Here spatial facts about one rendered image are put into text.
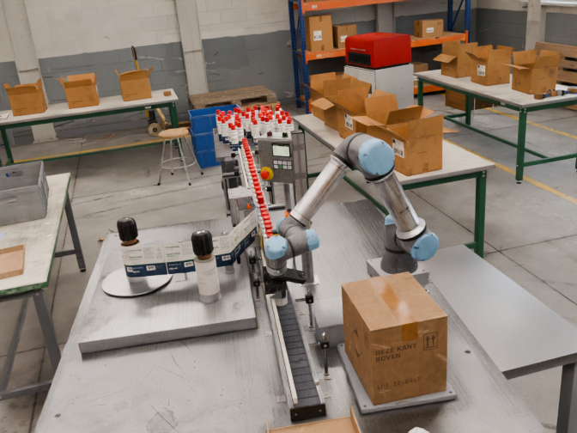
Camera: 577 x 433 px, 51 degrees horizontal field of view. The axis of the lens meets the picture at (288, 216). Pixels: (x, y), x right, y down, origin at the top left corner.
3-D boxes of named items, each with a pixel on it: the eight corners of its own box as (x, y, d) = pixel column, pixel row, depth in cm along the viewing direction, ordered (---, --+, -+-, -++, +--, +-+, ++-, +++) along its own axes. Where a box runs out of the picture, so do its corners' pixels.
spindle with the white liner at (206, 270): (199, 294, 254) (189, 228, 242) (221, 290, 255) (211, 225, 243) (199, 304, 245) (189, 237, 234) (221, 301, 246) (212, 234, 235)
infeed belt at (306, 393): (252, 218, 337) (251, 212, 335) (266, 216, 337) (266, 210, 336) (294, 418, 185) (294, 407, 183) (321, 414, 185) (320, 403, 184)
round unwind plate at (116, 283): (107, 270, 283) (106, 267, 282) (173, 260, 286) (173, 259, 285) (97, 302, 255) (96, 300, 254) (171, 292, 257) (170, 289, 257)
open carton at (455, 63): (431, 76, 722) (431, 43, 708) (469, 70, 736) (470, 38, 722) (448, 80, 690) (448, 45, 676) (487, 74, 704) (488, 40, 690)
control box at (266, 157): (271, 174, 263) (267, 131, 256) (307, 177, 255) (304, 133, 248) (260, 182, 255) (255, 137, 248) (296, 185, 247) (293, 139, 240)
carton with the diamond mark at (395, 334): (344, 351, 213) (340, 283, 202) (409, 338, 216) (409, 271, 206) (373, 406, 185) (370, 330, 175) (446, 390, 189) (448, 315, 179)
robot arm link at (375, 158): (425, 237, 242) (367, 126, 217) (446, 251, 229) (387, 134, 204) (401, 255, 241) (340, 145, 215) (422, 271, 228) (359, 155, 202)
